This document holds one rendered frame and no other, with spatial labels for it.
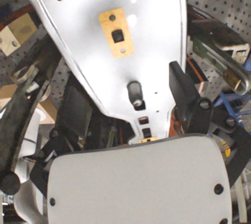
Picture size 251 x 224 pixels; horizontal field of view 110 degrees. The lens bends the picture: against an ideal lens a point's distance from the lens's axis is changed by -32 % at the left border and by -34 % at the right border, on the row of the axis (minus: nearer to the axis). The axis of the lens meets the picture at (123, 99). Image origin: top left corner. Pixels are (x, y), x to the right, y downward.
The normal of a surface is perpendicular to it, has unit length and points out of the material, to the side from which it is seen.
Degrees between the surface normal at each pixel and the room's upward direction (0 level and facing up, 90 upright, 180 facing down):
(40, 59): 90
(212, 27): 90
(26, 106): 81
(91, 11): 0
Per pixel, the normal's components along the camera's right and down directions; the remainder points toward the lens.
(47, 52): 0.96, -0.21
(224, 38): -0.25, -0.59
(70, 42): 0.07, 0.78
